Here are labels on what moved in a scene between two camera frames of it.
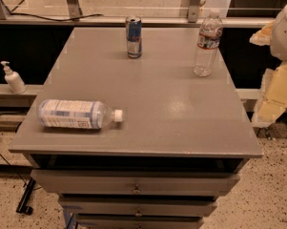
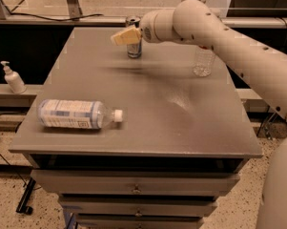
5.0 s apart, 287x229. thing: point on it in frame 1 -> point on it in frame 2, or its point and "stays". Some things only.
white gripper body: [284, 35] -> [148, 30]
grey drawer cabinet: [182, 141] stays
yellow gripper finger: [263, 36] -> [132, 35]
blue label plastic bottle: [76, 114] stays
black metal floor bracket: [22, 206] stays
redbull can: [133, 30] stays
